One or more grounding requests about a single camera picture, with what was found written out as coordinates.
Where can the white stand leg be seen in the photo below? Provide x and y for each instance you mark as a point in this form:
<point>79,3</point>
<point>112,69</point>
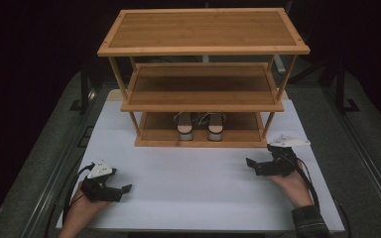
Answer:
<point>279,62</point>

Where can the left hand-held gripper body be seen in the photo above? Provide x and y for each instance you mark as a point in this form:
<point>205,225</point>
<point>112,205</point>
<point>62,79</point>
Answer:
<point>96,190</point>

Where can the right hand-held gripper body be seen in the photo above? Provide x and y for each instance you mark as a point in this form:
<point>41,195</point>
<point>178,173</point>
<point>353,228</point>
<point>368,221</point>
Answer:
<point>282,158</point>

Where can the black metal stand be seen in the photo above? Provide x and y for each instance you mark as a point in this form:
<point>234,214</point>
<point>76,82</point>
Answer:
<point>342,89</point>
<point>84,89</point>

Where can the person's left hand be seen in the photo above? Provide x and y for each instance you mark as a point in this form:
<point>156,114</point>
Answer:
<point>84,206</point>

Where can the person's right hand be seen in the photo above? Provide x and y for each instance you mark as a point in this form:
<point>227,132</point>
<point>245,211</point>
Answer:
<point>292,190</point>

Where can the wooden three-tier shoe rack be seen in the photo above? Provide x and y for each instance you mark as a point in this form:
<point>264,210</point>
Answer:
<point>201,31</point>

